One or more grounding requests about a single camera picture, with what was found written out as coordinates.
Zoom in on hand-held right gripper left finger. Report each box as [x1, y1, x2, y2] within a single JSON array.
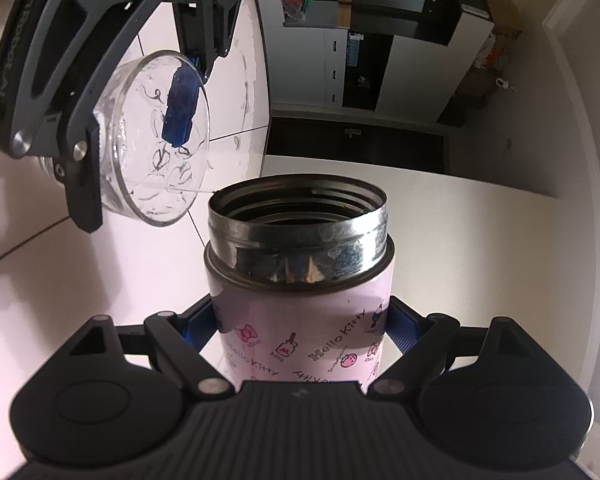
[[69, 296, 235, 404]]

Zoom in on colourful plastic bags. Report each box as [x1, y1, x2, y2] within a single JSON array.
[[280, 0, 317, 26]]

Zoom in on white door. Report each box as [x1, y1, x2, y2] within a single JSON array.
[[542, 0, 600, 201]]

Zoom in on stack of cardboard boxes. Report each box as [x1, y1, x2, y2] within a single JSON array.
[[462, 0, 523, 128]]

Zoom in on clear glass bowl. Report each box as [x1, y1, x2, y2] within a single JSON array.
[[40, 50, 213, 227]]

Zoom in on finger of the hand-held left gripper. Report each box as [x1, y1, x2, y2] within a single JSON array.
[[162, 0, 253, 147], [0, 0, 174, 234]]

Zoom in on pink printed thermos bottle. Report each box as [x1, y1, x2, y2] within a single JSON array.
[[203, 175, 396, 396]]

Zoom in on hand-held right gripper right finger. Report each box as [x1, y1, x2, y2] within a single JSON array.
[[368, 297, 537, 404]]

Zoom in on white and black cabinet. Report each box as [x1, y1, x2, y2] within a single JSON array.
[[255, 0, 496, 126]]

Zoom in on black low cabinet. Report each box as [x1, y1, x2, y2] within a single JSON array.
[[269, 115, 446, 177]]

